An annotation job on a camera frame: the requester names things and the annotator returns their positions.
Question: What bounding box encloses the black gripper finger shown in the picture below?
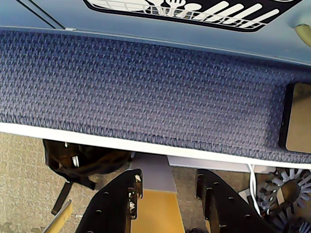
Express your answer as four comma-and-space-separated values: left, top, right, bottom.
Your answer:
74, 169, 144, 233
196, 169, 276, 233

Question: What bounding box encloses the yellow flat board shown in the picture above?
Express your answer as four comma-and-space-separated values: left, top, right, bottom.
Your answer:
130, 189, 186, 233

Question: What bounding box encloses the yellow wooden stick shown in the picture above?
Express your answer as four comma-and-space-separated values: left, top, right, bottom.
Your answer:
43, 199, 74, 233

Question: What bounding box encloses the black backpack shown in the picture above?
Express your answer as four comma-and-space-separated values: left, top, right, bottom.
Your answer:
42, 139, 134, 216

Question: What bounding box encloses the gray chair base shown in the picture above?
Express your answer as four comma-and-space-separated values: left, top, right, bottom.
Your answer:
257, 168, 311, 233

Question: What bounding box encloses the blue woven mat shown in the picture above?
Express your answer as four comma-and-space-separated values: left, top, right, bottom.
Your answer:
0, 27, 311, 164

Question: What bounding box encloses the black framed tan panel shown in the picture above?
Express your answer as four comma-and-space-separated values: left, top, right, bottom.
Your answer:
278, 82, 311, 152

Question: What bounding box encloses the blue toy kitchen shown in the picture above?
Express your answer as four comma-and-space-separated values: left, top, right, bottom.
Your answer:
0, 0, 311, 67

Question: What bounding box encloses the white cable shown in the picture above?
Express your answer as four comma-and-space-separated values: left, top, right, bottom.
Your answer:
247, 164, 262, 217

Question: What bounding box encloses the gold dishwasher door handle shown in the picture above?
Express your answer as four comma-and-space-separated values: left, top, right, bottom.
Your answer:
293, 23, 311, 47

